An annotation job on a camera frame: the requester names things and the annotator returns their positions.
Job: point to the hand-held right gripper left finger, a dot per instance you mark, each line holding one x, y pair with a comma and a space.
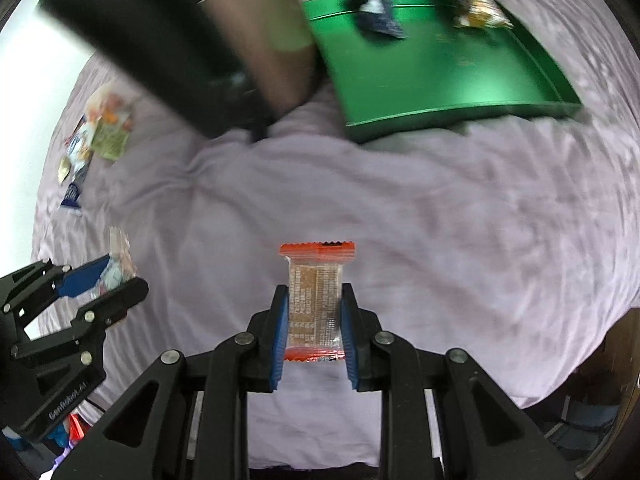
280, 340

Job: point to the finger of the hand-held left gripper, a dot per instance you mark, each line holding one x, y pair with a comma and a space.
120, 300
80, 277

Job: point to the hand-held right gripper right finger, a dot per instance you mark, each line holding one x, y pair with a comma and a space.
350, 340

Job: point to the pastel candy packet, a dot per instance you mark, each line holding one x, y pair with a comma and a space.
120, 260

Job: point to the orange-edged biscuit packet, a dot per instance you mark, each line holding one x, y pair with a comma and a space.
315, 290

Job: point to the long blue white snack bag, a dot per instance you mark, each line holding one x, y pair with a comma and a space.
72, 195

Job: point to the small beige snack packet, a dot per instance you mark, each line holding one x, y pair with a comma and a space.
63, 170

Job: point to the short blue white snack bag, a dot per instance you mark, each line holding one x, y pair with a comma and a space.
80, 142

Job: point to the clear gummy candy bag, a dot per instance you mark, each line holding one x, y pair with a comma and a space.
107, 130

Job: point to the green metal tray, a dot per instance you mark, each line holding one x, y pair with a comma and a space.
440, 75

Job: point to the dark blue snack packet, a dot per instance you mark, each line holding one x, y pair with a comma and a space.
377, 17

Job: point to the brown oat snack packet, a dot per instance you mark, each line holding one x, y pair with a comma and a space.
475, 7

